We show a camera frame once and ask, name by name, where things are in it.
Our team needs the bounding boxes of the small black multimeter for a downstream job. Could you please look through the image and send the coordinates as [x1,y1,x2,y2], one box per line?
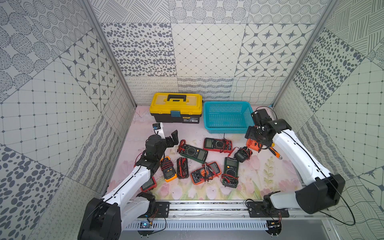
[234,147,253,163]

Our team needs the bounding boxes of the red multimeter with leads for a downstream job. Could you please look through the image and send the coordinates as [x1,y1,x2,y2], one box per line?
[203,138,233,153]

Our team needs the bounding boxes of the orange red multimeter pair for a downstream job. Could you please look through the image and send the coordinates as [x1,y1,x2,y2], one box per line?
[190,162,222,185]

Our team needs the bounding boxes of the green multimeter with leads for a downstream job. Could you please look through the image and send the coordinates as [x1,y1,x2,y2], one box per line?
[221,157,239,189]

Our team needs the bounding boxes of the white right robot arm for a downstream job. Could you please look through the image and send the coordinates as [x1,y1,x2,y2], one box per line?
[245,109,345,214]

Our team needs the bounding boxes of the red multimeter near left arm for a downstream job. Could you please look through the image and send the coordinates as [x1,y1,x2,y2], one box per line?
[141,177,157,192]

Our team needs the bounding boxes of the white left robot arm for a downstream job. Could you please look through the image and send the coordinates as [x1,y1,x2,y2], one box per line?
[77,131,179,240]

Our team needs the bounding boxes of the yellow orange multimeter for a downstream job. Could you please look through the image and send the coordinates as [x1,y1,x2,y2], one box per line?
[160,157,177,183]

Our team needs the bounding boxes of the black multimeter red leads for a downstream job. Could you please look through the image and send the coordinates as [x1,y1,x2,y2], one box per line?
[177,157,189,179]

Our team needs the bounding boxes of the dark green wide multimeter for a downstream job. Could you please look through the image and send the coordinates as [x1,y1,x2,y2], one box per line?
[179,145,208,164]

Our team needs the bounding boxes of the teal plastic basket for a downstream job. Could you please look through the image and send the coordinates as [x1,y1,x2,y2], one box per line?
[203,101,255,134]

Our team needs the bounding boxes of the yellow black toolbox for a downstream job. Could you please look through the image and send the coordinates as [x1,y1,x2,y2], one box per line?
[150,93,203,124]

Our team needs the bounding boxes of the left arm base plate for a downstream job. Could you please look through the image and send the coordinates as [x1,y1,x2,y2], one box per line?
[145,201,171,218]

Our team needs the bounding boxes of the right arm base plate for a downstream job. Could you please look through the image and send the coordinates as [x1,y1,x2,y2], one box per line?
[245,201,290,220]

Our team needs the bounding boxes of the aluminium mounting rail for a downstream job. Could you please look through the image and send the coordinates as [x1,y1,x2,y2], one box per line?
[122,202,334,236]

